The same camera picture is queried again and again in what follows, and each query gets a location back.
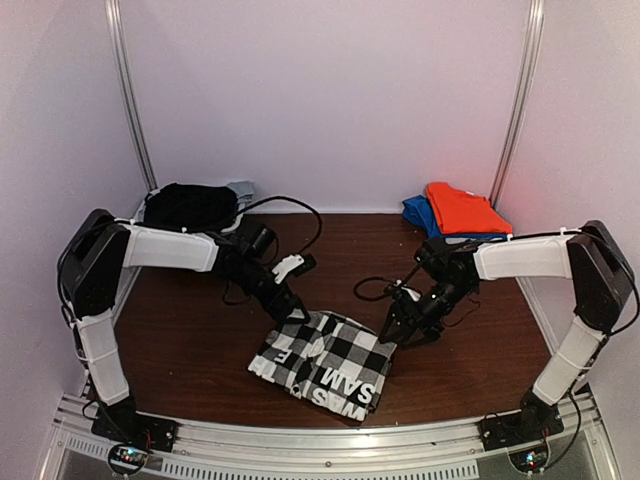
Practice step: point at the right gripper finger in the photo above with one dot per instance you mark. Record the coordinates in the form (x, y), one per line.
(390, 330)
(419, 337)

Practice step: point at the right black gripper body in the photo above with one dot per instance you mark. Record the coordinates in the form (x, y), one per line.
(437, 307)

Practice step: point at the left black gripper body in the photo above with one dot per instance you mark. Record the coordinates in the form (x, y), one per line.
(246, 278)

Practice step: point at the black white checkered cloth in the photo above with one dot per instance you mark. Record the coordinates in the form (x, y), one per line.
(331, 361)

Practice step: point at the orange t-shirt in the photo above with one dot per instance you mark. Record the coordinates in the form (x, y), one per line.
(461, 212)

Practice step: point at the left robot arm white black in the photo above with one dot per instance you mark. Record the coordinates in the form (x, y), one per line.
(89, 271)

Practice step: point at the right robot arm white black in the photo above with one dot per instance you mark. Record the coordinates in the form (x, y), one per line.
(588, 257)

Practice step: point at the white plastic laundry basket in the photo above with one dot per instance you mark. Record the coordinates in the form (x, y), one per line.
(138, 216)

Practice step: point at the black garment hanging from basket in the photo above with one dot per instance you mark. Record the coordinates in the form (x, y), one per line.
(194, 207)

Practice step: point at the grey garment in basket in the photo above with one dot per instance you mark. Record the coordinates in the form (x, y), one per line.
(244, 190)

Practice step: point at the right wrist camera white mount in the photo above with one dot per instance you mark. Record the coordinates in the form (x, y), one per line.
(399, 290)

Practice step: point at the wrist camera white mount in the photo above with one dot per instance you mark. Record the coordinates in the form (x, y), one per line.
(399, 290)
(295, 265)

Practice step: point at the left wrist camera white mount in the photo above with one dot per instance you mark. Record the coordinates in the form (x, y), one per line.
(295, 265)

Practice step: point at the front aluminium rail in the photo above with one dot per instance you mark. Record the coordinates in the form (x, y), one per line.
(207, 450)

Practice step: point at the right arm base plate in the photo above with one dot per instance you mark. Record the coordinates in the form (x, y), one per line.
(533, 422)

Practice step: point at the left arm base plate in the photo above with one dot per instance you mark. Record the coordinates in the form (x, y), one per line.
(122, 422)

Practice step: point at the right aluminium frame post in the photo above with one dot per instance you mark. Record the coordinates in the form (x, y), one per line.
(529, 60)

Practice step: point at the aluminium frame post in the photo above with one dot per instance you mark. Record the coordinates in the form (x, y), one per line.
(123, 70)
(529, 60)

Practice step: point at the left aluminium frame post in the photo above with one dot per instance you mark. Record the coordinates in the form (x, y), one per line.
(123, 70)

